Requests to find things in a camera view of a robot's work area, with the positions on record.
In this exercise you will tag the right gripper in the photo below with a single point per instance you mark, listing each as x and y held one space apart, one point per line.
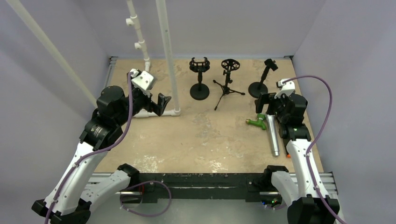
269 103

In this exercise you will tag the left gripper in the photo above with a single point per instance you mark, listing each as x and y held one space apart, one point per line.
151 106

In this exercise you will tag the black clip round-base stand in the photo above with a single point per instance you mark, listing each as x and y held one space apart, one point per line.
256 88

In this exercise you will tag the silver grey microphone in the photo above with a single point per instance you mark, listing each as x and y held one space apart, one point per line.
273 135

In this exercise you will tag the black shock-mount round-base stand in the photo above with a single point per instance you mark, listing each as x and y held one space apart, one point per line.
199 91

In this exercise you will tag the black tripod mic stand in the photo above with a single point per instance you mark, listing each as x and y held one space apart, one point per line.
228 65

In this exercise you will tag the black microphone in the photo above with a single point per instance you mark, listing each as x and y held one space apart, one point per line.
287 153

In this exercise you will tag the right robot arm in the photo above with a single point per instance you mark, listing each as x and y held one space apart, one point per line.
307 199

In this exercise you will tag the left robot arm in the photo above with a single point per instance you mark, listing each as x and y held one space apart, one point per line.
71 202

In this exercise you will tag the green tap faucet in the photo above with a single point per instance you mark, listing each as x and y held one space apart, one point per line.
259 122

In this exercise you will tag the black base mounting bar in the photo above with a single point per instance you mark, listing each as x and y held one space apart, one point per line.
249 187

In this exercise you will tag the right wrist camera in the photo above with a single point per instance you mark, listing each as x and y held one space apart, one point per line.
285 88

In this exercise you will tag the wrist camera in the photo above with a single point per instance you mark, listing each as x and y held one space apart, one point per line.
285 88
142 80

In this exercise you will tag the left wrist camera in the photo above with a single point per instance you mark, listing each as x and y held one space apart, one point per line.
142 80

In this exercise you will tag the white PVC pipe frame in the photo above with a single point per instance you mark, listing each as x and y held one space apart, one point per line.
133 21

